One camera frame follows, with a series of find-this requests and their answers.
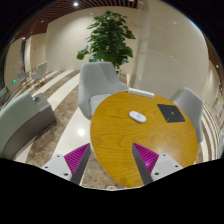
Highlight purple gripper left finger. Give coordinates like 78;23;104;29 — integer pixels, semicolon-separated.
42;144;91;185

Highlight grey armchair right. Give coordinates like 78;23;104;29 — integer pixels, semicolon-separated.
169;87;204;143

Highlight white computer mouse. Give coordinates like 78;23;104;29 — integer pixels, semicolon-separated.
129;111;146;123

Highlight grey-green curved sofa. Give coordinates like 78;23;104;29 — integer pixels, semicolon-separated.
0;92;56;160

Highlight white chair far left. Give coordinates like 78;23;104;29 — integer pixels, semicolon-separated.
31;62;47;84

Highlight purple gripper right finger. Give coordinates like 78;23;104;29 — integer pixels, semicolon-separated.
132;143;182;185

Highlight green potted plant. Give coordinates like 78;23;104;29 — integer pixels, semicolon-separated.
76;11;135;69

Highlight black mouse pad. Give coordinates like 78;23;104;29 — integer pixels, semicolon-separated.
158;104;185;123

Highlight round wooden table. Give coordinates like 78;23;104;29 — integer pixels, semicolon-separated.
90;91;198;188

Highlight grey armchair behind table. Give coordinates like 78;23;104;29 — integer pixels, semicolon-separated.
78;62;129;119

